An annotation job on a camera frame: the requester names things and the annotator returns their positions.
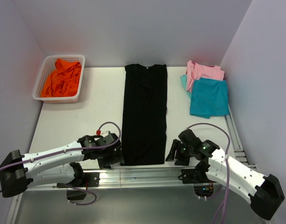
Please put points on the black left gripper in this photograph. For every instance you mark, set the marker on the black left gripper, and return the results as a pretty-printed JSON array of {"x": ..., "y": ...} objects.
[{"x": 116, "y": 157}]

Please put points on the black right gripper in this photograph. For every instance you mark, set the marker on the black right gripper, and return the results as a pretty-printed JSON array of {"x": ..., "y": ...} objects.
[{"x": 181, "y": 160}]

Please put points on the black t-shirt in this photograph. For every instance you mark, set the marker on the black t-shirt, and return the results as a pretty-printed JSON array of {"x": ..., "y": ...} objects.
[{"x": 144, "y": 115}]

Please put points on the teal t-shirt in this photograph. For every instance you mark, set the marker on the teal t-shirt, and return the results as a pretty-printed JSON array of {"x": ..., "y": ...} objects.
[{"x": 208, "y": 98}]

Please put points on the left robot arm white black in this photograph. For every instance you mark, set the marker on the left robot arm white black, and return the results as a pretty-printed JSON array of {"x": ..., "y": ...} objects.
[{"x": 18, "y": 172}]

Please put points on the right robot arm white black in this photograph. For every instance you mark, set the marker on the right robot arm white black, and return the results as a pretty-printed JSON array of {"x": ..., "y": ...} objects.
[{"x": 263, "y": 193}]

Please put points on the pink folded t-shirt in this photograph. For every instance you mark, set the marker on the pink folded t-shirt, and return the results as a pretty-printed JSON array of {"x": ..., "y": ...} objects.
[{"x": 196, "y": 71}]

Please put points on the orange t-shirt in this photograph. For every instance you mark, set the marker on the orange t-shirt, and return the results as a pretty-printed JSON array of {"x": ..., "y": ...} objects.
[{"x": 63, "y": 81}]

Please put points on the white plastic basket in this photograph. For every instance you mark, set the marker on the white plastic basket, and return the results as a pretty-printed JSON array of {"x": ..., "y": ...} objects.
[{"x": 47, "y": 67}]

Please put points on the aluminium mounting rail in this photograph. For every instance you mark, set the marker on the aluminium mounting rail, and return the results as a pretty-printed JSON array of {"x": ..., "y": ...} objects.
[{"x": 120, "y": 178}]

